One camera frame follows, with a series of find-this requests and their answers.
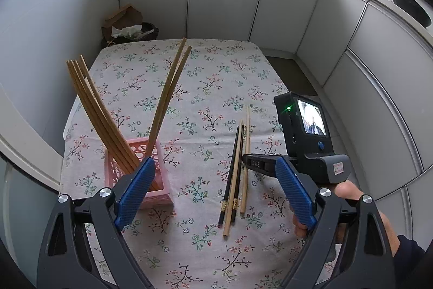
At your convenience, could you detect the light wooden chopstick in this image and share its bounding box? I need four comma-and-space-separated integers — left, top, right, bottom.
222, 118, 244, 239
241, 105, 251, 218

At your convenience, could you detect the floral white tablecloth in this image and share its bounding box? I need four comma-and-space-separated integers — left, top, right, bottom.
59, 38, 339, 289

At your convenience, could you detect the black chopstick pair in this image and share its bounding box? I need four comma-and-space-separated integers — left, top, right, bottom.
218, 125, 240, 225

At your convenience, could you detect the person's right forearm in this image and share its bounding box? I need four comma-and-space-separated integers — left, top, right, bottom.
379, 213, 427, 289

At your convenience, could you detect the pink plastic lattice basket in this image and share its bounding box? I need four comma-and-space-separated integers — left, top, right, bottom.
103, 137, 174, 210

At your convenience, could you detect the person's right hand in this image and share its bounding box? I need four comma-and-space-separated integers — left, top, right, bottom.
293, 181, 400, 259

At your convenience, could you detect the bundle of wooden chopsticks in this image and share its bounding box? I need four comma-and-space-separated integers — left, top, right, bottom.
66, 37, 193, 191

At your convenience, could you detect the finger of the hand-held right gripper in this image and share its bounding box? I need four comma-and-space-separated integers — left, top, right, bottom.
242, 154, 280, 178

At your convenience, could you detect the black trash bin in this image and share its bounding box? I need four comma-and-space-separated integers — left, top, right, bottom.
111, 21, 159, 42

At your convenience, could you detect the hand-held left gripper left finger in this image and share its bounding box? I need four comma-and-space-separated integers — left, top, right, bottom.
37, 157, 156, 289

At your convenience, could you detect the black chopstick gold band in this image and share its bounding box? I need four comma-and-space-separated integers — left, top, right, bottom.
231, 140, 245, 211

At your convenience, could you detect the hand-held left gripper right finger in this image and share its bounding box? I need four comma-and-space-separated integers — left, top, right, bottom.
275, 157, 395, 289

